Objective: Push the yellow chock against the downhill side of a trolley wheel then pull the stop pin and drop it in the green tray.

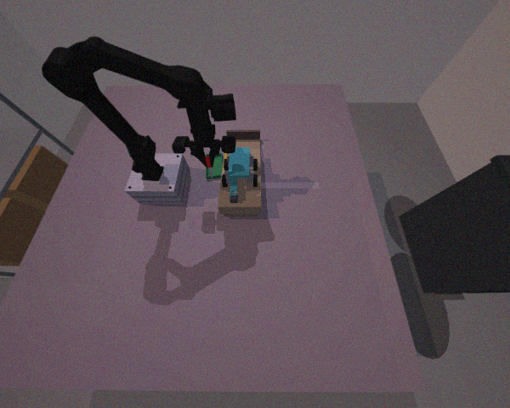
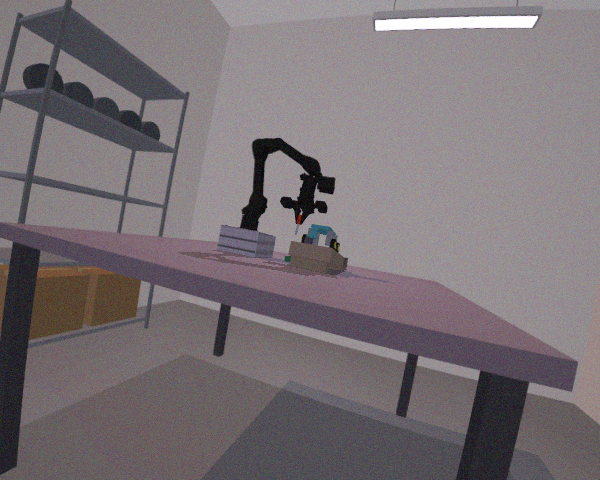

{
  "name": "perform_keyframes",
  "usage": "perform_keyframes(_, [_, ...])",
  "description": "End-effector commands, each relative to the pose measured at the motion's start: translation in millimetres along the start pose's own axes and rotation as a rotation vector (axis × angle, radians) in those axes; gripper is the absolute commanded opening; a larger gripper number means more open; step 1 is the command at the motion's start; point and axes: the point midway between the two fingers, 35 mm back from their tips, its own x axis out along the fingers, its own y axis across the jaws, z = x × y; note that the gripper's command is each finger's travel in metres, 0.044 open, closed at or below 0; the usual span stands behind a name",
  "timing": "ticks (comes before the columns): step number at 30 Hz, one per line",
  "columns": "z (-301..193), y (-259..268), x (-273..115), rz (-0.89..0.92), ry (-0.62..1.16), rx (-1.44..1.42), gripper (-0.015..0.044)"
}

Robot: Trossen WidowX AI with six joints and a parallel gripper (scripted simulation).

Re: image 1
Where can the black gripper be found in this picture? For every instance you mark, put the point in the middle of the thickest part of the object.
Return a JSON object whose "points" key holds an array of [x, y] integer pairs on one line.
{"points": [[203, 137]]}

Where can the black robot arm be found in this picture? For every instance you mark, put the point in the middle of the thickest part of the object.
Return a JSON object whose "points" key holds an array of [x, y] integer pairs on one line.
{"points": [[71, 70]]}

